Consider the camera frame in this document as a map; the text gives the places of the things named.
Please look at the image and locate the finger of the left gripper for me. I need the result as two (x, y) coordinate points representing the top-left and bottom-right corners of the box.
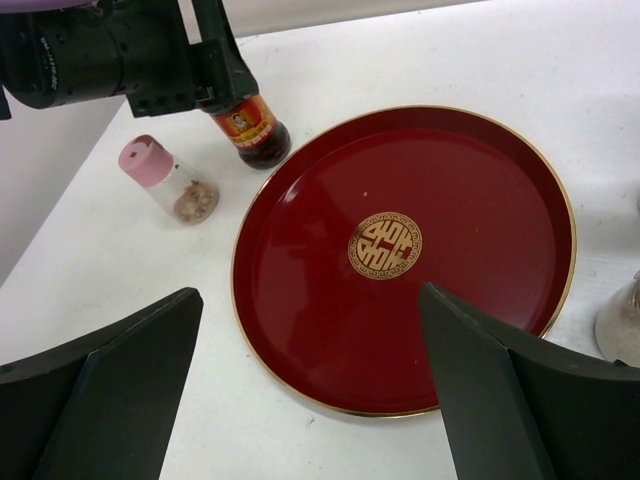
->
(192, 0), (259, 113)

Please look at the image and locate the black top grinder bottle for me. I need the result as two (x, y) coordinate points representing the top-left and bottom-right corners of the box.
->
(594, 272), (640, 368)

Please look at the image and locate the pink lid spice shaker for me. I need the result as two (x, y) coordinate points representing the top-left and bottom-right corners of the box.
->
(118, 134), (220, 225)

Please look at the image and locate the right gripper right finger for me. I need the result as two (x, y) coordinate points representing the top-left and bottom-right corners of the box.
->
(418, 283), (639, 479)

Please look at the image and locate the red round tray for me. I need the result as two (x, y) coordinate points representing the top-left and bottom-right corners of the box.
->
(231, 105), (577, 418)

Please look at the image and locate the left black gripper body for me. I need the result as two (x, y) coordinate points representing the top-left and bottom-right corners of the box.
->
(1, 1), (197, 117)

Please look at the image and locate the red lid chili sauce jar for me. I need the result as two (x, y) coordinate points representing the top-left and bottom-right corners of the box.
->
(199, 94), (291, 170)

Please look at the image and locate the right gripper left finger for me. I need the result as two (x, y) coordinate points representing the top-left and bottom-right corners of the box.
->
(1, 288), (203, 479)

